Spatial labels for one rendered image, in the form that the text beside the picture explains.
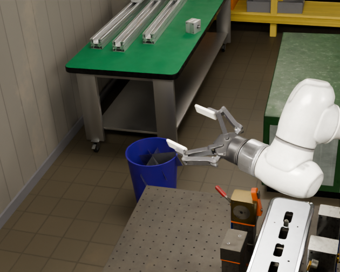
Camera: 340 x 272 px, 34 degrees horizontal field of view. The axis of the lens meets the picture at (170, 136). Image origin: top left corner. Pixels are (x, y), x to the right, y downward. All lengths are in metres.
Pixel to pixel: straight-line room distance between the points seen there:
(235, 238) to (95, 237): 1.79
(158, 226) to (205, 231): 0.24
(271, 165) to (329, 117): 0.18
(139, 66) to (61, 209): 1.21
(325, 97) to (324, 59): 3.26
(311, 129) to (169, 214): 1.60
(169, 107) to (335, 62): 1.36
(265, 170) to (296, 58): 3.28
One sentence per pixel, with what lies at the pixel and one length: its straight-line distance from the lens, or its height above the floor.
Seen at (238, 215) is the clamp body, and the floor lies 0.98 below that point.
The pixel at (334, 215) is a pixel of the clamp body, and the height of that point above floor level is 1.06.
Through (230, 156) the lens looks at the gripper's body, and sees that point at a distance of 1.46.
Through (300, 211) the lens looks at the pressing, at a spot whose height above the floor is 1.00.
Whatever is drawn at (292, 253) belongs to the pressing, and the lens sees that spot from 2.21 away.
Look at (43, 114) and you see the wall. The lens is 4.50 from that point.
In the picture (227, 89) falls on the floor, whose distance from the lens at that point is 5.58.
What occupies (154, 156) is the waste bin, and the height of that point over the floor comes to 0.37.
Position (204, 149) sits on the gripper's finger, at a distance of 1.49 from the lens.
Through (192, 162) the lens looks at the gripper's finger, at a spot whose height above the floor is 1.67.
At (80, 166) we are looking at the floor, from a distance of 4.57.
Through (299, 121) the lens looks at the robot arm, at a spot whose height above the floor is 1.83.
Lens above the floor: 2.51
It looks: 31 degrees down
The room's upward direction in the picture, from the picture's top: 4 degrees counter-clockwise
